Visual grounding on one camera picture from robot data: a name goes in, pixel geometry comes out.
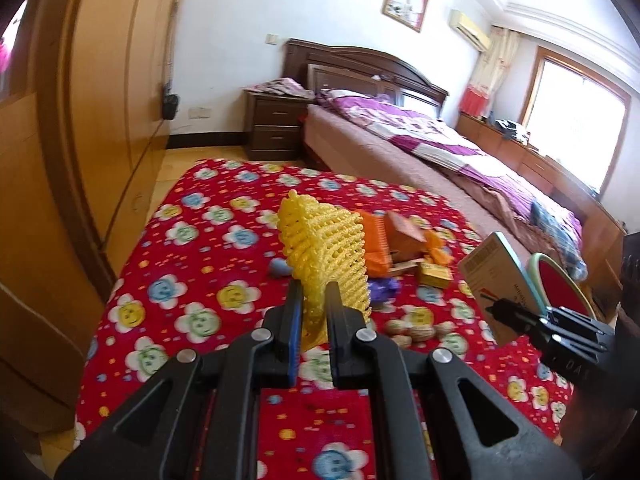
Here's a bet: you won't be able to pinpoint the yellow foam fruit net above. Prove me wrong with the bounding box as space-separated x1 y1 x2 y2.
276 191 373 351

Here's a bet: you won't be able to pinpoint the bed with purple quilt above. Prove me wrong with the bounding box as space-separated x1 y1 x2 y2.
302 102 591 286

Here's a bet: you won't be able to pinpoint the pink folded clothes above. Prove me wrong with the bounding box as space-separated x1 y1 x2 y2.
255 77 316 99

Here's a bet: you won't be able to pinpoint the orange crumpled wrapper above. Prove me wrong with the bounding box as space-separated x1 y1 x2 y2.
425 230 454 266

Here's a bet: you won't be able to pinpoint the dark wooden headboard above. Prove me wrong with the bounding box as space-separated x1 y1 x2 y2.
282 38 449 121

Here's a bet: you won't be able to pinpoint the dark clothes pile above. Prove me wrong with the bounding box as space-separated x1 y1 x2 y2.
492 119 522 141

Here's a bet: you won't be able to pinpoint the brown wooden box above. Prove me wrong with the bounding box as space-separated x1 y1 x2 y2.
385 210 431 261

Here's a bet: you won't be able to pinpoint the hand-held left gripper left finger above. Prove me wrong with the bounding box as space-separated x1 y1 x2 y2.
54 280 306 480

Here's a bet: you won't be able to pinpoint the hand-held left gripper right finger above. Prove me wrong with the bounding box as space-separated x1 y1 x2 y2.
325 282 583 480

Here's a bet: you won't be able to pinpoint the light wooden wardrobe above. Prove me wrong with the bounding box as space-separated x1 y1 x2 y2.
0 0 196 441

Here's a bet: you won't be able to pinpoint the purple crumpled wrapper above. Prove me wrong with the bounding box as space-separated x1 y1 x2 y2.
367 277 401 307

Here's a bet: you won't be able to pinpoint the wooden framed window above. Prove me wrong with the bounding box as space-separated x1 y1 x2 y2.
520 46 632 196

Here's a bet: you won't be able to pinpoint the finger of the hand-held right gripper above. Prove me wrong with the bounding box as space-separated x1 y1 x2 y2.
482 296 615 356

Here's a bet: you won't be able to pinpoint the purple patterned quilt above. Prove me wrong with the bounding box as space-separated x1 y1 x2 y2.
320 89 583 241

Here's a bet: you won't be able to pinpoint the red floral blanket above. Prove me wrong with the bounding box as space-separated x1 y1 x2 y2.
72 158 576 480

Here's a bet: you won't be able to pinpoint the low wooden cabinet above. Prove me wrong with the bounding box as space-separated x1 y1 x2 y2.
456 112 626 321

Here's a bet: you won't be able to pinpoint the black wall device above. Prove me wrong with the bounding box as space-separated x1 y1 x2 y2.
161 85 180 121

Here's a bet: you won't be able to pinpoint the wall air conditioner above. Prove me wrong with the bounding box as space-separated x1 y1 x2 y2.
448 8 492 52

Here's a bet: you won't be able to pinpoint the pink cloth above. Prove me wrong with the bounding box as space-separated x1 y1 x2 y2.
0 0 28 92

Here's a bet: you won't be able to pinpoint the light patterned curtain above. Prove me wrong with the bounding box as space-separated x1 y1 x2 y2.
460 27 521 118

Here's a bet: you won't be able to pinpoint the green and red bowl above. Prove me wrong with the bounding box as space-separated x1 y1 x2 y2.
527 252 598 321

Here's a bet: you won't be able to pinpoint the small yellow box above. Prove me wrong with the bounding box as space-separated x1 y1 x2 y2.
419 261 455 289

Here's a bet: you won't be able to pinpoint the dark wooden nightstand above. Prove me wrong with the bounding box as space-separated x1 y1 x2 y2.
243 89 313 162

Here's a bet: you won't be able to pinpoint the cluster of walnuts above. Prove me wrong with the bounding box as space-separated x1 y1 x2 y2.
384 319 457 349

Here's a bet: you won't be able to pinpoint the blue plaid cloth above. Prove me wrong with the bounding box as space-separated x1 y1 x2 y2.
530 199 589 281

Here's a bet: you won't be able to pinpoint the white cardboard box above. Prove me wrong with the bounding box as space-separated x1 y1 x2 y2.
457 231 543 346

